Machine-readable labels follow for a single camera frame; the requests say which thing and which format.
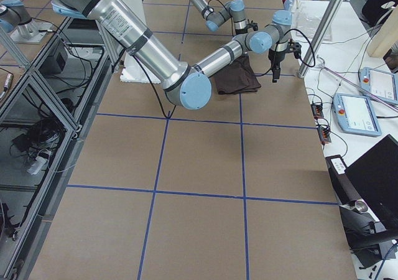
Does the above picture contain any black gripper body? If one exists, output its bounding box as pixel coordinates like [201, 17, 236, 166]
[268, 49, 284, 70]

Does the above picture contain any dark brown t-shirt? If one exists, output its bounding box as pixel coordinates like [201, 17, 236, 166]
[213, 56, 261, 95]

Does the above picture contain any white reacher grabber tool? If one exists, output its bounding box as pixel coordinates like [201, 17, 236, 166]
[316, 55, 397, 112]

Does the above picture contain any clear plastic bag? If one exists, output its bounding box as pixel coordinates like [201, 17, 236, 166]
[292, 7, 325, 39]

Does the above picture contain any near teach pendant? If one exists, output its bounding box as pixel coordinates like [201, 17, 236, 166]
[333, 93, 382, 137]

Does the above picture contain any teach pendant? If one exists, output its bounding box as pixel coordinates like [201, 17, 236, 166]
[333, 93, 382, 137]
[359, 67, 397, 105]

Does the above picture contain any far teach pendant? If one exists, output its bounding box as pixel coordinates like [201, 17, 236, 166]
[359, 67, 397, 105]

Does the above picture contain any black monitor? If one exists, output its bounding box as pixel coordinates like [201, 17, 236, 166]
[346, 134, 397, 229]

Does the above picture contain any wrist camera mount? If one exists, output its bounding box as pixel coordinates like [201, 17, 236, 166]
[286, 39, 302, 59]
[246, 19, 259, 33]

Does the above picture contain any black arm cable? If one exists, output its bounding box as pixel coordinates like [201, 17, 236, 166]
[206, 0, 237, 35]
[130, 27, 317, 119]

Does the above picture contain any aluminium frame post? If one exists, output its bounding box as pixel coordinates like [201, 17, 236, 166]
[297, 0, 344, 78]

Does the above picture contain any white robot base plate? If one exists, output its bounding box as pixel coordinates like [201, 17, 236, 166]
[121, 0, 149, 83]

